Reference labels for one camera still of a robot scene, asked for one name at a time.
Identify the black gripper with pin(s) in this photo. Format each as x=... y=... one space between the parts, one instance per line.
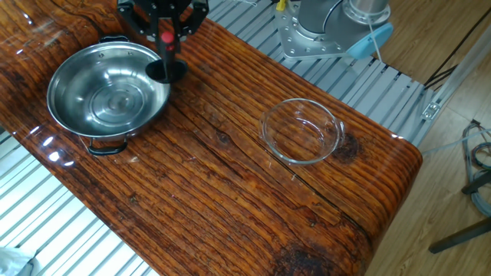
x=165 y=9

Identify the black ladle red accents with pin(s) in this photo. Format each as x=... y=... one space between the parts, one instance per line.
x=167 y=71

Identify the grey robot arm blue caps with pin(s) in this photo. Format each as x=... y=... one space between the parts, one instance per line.
x=312 y=17

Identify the clear glass bowl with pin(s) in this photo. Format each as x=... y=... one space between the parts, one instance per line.
x=301 y=132

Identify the small yellow object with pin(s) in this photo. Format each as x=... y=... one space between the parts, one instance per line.
x=281 y=5

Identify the wood pattern table cover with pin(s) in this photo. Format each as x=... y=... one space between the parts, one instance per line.
x=230 y=211

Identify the blue white crumpled package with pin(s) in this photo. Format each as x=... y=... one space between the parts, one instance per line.
x=11 y=262

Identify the thin white tube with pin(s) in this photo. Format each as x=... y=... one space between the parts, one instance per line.
x=456 y=142

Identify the dark stand leg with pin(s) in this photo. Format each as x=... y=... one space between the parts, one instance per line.
x=460 y=236
x=475 y=184

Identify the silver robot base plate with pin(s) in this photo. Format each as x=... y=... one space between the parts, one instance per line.
x=291 y=38

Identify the metal corner bracket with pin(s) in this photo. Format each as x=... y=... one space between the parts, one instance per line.
x=430 y=111

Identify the aluminium frame rail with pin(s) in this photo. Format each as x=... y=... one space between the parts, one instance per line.
x=460 y=73

